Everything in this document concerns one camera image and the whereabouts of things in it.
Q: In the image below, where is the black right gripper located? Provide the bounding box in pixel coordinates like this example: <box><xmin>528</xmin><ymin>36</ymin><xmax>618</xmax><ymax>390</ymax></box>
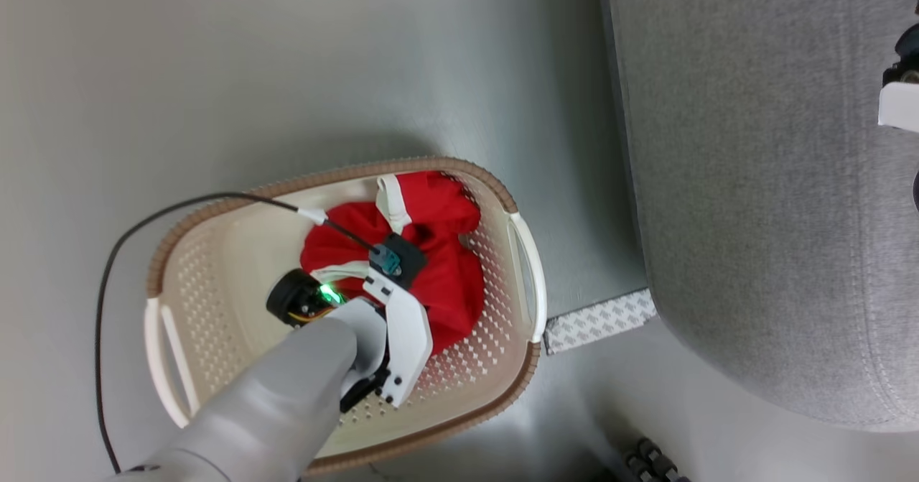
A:
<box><xmin>882</xmin><ymin>21</ymin><xmax>919</xmax><ymax>85</ymax></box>

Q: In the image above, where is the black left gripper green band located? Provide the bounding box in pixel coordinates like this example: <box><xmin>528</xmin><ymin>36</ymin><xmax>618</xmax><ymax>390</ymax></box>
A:
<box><xmin>266</xmin><ymin>268</ymin><xmax>350</xmax><ymax>328</ymax></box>

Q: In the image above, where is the red garment with white stripes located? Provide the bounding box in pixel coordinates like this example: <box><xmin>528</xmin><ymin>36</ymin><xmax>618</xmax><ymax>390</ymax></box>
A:
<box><xmin>299</xmin><ymin>170</ymin><xmax>488</xmax><ymax>358</ymax></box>

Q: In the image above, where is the cream perforated laundry basket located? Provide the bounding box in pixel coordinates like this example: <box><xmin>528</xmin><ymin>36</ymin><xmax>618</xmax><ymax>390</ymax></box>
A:
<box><xmin>143</xmin><ymin>156</ymin><xmax>549</xmax><ymax>478</ymax></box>

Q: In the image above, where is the grey fabric sofa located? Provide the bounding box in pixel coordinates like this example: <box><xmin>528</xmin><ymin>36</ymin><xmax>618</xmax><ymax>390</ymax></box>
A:
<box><xmin>598</xmin><ymin>0</ymin><xmax>919</xmax><ymax>434</ymax></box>

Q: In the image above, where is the patterned white grey floor tape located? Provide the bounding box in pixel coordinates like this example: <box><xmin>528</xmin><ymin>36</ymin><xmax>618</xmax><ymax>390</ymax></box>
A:
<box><xmin>543</xmin><ymin>287</ymin><xmax>658</xmax><ymax>356</ymax></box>

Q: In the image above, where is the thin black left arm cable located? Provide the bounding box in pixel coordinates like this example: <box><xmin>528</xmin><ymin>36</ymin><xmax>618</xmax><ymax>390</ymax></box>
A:
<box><xmin>95</xmin><ymin>192</ymin><xmax>382</xmax><ymax>473</ymax></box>

